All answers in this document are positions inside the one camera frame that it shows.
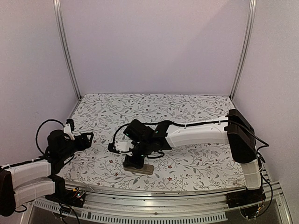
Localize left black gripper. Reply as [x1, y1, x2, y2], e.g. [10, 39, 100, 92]
[59, 132, 93, 161]

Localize white remote control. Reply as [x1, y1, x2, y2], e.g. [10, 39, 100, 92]
[124, 164, 154, 175]

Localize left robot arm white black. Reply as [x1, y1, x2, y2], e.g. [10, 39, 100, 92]
[0, 130, 94, 217]

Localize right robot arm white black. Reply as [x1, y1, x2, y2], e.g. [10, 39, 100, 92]
[114, 109, 262, 203]

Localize floral patterned table mat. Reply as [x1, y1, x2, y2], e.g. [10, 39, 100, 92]
[58, 94, 246, 192]

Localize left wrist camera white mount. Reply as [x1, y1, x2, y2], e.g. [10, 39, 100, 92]
[63, 119, 75, 140]

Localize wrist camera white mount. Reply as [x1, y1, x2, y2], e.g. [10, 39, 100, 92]
[108, 142, 134, 157]
[63, 119, 75, 140]

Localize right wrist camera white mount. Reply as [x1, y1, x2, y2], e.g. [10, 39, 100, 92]
[108, 142, 134, 157]

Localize right camera black cable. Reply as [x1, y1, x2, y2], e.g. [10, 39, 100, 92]
[112, 123, 130, 145]

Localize camera black cable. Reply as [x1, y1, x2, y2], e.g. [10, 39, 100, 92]
[112, 123, 130, 145]
[35, 119, 66, 156]

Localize left camera black cable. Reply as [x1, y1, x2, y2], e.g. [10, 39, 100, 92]
[35, 119, 66, 156]

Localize front aluminium rail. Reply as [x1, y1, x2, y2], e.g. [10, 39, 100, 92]
[20, 182, 293, 224]

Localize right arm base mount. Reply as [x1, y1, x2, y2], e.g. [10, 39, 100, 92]
[226, 187, 266, 208]

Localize left aluminium frame post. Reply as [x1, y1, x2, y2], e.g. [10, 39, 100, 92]
[53, 0, 82, 100]

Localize aluminium frame post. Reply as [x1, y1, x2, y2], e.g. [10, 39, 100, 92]
[53, 0, 82, 100]
[229, 0, 257, 101]

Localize right aluminium frame post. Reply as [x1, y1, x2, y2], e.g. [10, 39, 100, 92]
[229, 0, 257, 101]

